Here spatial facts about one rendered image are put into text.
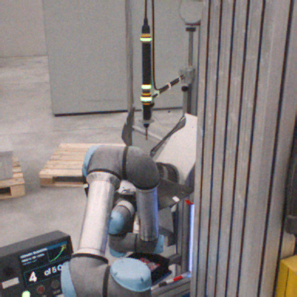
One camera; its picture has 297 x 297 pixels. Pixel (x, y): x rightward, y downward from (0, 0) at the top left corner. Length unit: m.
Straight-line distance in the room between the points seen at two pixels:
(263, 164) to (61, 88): 6.72
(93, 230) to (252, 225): 0.61
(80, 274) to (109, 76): 6.33
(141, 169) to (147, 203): 0.16
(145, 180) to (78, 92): 6.06
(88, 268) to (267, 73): 0.79
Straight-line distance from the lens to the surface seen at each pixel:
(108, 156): 1.53
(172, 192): 2.00
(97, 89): 7.57
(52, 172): 5.04
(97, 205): 1.47
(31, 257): 1.53
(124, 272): 1.34
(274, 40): 0.86
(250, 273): 1.04
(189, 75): 2.56
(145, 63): 1.99
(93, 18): 7.42
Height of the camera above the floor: 2.03
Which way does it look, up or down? 24 degrees down
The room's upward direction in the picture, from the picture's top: straight up
